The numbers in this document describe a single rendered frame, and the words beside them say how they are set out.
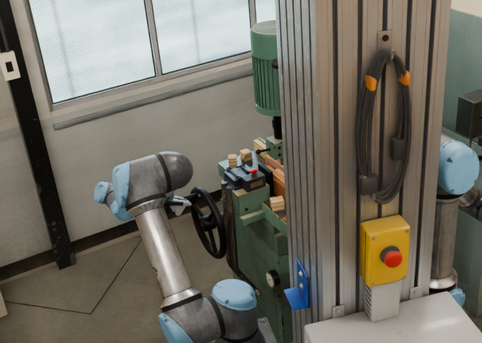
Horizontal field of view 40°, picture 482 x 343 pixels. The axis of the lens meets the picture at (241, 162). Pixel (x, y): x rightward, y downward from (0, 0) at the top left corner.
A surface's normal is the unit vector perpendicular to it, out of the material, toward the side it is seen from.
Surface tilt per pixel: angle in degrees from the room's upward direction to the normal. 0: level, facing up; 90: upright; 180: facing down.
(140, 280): 0
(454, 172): 82
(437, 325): 0
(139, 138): 90
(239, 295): 7
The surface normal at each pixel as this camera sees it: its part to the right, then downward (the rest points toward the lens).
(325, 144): 0.24, 0.46
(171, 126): 0.48, 0.40
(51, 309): -0.10, -0.87
